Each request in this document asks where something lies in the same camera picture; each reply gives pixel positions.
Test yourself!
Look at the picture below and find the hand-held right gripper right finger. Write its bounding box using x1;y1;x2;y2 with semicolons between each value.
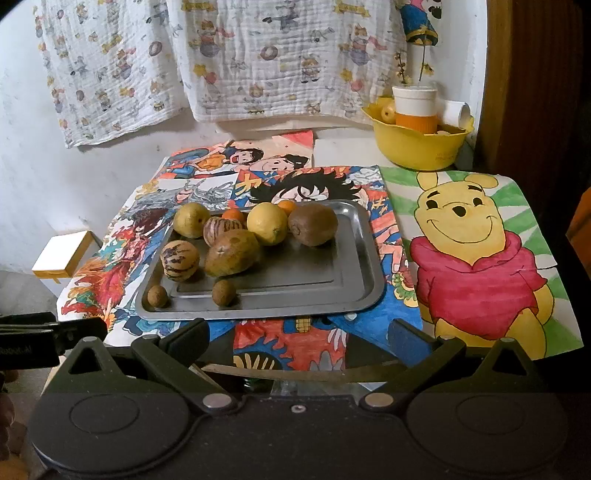
353;318;548;411

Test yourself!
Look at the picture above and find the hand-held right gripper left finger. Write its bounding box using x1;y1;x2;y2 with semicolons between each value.
55;318;238;414

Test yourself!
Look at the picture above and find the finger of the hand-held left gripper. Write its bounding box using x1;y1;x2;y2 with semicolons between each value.
0;312;57;326
0;318;110;354

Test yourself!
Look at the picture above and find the pale striped pepino melon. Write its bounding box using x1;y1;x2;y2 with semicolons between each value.
160;241;201;282

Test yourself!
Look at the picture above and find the olive brown mango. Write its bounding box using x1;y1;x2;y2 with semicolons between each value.
204;229;262;278

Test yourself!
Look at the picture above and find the purple striped pepino melon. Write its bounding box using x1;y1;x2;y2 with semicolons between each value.
203;216;245;247

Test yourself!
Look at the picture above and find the green-yellow round fruit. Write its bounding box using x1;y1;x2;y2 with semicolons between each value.
173;203;212;238

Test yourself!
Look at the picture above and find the metal tray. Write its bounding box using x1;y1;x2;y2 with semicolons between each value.
135;199;386;321

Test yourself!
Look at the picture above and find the yellow lemon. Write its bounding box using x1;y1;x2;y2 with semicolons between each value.
246;202;289;246

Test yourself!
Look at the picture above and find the brown kiwi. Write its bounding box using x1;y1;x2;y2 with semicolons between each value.
288;203;339;247

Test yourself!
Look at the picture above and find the white box with yellow tape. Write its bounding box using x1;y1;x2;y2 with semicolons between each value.
32;230;103;297

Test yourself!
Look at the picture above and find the yellow bear drawing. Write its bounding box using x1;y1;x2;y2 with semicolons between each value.
381;166;583;361

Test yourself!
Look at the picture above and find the cartoon children drawing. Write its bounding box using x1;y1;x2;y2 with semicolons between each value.
159;141;266;180

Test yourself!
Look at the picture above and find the yellow plastic bowl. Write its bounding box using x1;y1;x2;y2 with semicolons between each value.
361;98;475;171

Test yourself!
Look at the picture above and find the cartoon boy face drawing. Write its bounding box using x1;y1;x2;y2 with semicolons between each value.
235;154;313;175

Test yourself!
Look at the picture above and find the orange wooden board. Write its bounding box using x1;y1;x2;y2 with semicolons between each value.
566;185;591;252

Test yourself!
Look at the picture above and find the white paper roll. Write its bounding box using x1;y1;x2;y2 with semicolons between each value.
438;99;471;126

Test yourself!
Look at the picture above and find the white and orange cup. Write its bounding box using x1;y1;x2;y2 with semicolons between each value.
392;83;438;134

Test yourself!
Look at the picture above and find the white printed muslin blanket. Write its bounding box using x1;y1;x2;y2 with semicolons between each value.
166;0;409;123
34;0;195;148

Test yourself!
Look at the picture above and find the thin plant stem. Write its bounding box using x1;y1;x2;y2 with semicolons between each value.
394;45;435;86

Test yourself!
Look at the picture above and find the brown wooden cabinet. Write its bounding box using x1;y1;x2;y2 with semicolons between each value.
480;0;591;241

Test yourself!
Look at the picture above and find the pink cartoon wall poster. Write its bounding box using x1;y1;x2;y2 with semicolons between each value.
399;0;444;47

